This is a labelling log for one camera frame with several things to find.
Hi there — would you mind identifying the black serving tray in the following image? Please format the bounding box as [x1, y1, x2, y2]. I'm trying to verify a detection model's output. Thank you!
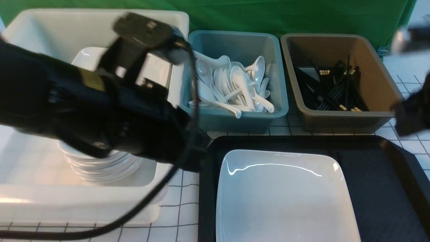
[198, 136, 430, 242]

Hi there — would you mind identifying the white spoon top of pile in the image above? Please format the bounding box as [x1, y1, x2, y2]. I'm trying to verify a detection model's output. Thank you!
[193, 50, 230, 70]

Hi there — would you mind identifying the stack of white bowls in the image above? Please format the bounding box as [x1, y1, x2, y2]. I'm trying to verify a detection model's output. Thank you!
[58, 141, 143, 184]

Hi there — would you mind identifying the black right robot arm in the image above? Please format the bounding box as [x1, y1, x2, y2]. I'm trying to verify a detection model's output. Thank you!
[391, 23, 430, 137]

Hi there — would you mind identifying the white spoon of pile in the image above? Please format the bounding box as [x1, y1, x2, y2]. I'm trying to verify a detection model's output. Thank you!
[230, 66, 256, 112]
[193, 50, 230, 70]
[191, 79, 242, 119]
[247, 56, 265, 85]

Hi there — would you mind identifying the checkered white tablecloth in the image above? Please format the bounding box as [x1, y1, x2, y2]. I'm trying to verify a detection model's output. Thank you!
[1, 77, 429, 242]

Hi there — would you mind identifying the white spoon centre of pile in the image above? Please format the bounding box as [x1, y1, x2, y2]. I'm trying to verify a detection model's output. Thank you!
[230, 66, 256, 112]

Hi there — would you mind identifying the stack of white square plates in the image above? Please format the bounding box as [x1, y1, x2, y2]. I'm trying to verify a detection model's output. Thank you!
[71, 46, 171, 89]

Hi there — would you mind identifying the white spoon front of pile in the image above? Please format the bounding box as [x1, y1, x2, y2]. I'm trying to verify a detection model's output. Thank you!
[191, 79, 242, 119]

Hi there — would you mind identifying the black chopsticks pile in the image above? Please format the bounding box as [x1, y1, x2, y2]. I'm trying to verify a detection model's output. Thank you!
[293, 55, 370, 112]

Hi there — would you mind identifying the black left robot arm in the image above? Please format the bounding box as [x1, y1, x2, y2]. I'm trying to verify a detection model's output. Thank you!
[1, 12, 209, 172]

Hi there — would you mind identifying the large white plastic tub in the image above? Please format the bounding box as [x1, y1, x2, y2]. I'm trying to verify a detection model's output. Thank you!
[1, 12, 169, 224]

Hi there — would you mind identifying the white spoon right of pile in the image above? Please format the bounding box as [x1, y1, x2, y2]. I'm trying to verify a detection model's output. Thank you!
[247, 56, 265, 85]

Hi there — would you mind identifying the brown plastic bin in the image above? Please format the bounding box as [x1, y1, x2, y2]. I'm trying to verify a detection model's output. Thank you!
[281, 34, 402, 133]

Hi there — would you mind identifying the green cloth backdrop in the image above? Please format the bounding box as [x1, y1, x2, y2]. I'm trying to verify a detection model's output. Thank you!
[1, 0, 416, 48]

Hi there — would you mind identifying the teal plastic bin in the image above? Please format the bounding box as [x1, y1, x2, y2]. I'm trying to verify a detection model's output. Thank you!
[188, 30, 289, 134]

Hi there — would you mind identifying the black cable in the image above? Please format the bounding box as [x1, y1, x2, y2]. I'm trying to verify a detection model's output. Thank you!
[0, 40, 202, 241]

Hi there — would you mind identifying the large white square plate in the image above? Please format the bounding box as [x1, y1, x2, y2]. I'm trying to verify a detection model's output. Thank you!
[215, 150, 361, 242]

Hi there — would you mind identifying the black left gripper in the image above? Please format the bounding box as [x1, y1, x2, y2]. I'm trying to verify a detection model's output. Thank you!
[95, 13, 209, 172]

